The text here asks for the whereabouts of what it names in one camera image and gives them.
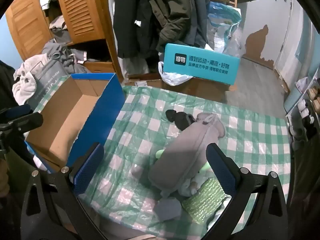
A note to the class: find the black hanging coat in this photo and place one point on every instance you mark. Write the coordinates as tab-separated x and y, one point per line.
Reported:
132	17

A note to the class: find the blue cardboard box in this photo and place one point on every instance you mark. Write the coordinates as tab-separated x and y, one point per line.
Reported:
60	120

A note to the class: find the black sock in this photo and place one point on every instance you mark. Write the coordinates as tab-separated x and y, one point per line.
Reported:
178	120

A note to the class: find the small grey cloth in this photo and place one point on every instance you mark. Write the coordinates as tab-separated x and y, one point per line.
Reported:
168	208

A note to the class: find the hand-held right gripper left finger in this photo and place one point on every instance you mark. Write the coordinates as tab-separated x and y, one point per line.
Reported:
90	171

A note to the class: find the white plastic bag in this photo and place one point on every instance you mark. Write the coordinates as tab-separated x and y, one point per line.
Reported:
172	77

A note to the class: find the white fluffy towel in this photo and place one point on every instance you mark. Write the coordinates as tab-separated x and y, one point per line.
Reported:
25	80

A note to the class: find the olive green hanging jacket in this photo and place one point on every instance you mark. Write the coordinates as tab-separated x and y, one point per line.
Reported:
175	12

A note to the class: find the grey fleece garment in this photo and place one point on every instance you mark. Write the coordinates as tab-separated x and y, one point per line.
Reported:
180	152

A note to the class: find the grey printed tote bag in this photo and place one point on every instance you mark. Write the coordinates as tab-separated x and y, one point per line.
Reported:
47	80

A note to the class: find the light green sock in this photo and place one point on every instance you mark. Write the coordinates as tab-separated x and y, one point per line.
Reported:
160	153

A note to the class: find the green checkered tablecloth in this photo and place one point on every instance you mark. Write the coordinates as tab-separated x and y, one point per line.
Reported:
250	142

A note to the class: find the white printed cloth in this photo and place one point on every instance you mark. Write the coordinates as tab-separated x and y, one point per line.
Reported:
188	188

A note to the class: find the grey blue hanging coat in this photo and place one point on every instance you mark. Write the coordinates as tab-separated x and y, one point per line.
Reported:
202	17

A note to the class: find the wooden louvred wardrobe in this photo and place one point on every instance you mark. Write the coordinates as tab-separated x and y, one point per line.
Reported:
80	12

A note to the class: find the black garment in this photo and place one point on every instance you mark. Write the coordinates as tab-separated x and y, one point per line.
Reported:
6	85

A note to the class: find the green textured cloth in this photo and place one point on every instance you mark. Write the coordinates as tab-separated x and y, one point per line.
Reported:
205	200

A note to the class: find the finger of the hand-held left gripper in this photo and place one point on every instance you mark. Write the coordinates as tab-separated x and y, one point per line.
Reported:
17	111
27	122

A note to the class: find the teal cardboard box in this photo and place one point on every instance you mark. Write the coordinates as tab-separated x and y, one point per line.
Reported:
200	65

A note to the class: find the grey hoodie pile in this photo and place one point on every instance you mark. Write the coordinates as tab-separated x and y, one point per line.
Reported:
62	55

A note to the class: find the clear blue plastic bag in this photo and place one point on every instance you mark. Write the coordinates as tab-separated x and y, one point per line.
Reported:
225	25

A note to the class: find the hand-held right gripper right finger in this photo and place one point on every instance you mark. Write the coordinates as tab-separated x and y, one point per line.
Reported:
222	171

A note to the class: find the shoe rack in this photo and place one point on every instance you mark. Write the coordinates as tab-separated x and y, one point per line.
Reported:
305	110

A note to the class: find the brown cardboard box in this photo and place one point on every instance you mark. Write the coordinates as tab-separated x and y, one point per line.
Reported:
205	90

